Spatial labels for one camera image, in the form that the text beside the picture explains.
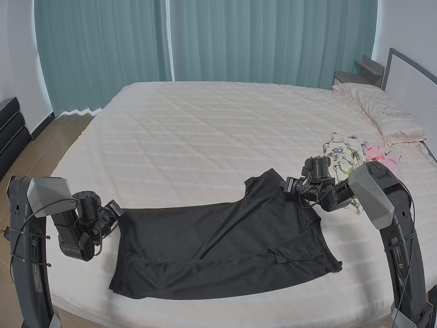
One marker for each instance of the grey bedside table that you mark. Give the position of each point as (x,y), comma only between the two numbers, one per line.
(368,68)

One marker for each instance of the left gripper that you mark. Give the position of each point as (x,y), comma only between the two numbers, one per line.
(114,210)

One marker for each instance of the blue-green curtain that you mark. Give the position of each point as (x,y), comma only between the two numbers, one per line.
(273,29)
(102,39)

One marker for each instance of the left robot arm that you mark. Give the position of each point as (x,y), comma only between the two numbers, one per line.
(27,251)

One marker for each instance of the black T-shirt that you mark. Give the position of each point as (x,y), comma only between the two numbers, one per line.
(205,244)

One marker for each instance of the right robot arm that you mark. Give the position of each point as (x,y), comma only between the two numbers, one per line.
(403,251)

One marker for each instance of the black chest of drawers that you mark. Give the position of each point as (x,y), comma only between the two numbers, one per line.
(12,132)

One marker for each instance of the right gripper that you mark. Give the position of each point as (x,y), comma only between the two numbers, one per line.
(297,185)

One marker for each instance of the cream pillow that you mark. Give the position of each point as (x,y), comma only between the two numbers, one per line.
(385,114)

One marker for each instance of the pink garment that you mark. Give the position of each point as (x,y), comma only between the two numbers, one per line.
(374,152)

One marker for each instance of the bed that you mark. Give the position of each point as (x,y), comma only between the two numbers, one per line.
(205,132)

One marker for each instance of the white printed garment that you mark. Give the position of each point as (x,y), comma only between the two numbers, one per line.
(341,149)

